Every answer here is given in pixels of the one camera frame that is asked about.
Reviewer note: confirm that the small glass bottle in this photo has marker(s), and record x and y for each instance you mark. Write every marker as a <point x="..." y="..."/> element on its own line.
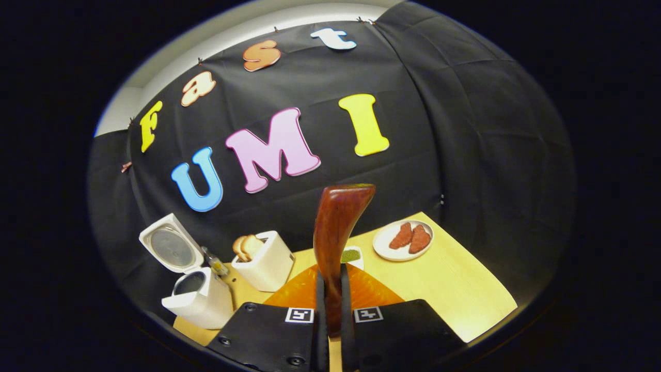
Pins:
<point x="216" y="263"/>

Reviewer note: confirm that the black backdrop cloth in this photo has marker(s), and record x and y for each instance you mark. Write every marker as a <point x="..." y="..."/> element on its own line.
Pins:
<point x="465" y="129"/>

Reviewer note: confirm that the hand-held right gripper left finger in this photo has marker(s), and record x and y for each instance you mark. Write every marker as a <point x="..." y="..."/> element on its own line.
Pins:
<point x="268" y="341"/>

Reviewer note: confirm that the toast bread slice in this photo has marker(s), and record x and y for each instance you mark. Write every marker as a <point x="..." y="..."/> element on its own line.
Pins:
<point x="238" y="250"/>
<point x="253" y="245"/>

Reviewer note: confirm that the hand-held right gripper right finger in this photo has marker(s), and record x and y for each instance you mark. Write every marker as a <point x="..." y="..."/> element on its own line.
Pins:
<point x="403" y="341"/>

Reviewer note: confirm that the white rice cooker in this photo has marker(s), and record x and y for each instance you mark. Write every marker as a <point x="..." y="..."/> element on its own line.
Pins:
<point x="201" y="302"/>

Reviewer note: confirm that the red cloth clip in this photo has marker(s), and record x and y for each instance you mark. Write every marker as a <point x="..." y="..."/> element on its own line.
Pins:
<point x="126" y="167"/>

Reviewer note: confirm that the brown wooden spoon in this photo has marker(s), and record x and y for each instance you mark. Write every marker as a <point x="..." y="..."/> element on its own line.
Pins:
<point x="335" y="227"/>

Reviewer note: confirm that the white round plate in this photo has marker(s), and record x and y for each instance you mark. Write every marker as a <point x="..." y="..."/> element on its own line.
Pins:
<point x="382" y="248"/>

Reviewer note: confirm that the red meat slice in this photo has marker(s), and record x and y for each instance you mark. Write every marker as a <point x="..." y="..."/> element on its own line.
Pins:
<point x="400" y="236"/>
<point x="420" y="240"/>

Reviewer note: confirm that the white divided bean dish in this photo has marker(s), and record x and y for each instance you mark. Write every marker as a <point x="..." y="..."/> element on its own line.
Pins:
<point x="352" y="256"/>

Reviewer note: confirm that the white toaster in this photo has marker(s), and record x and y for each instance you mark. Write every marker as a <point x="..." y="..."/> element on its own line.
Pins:
<point x="268" y="266"/>

